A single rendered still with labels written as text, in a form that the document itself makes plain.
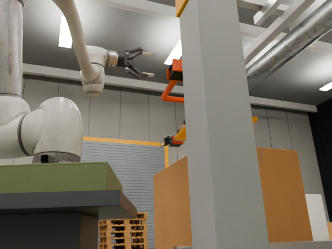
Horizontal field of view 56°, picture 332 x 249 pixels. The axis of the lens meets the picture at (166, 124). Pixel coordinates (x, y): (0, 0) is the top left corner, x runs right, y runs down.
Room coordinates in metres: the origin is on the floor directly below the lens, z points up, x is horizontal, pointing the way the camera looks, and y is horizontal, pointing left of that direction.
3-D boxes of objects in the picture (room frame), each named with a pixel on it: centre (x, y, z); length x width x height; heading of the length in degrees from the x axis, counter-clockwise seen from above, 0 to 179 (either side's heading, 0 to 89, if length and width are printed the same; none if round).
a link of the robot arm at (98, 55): (1.46, 0.39, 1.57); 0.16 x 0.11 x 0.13; 110
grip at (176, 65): (1.07, -0.06, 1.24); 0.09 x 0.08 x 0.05; 106
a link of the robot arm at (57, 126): (1.04, 0.39, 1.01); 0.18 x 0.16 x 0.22; 85
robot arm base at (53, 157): (1.01, 0.37, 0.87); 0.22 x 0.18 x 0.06; 4
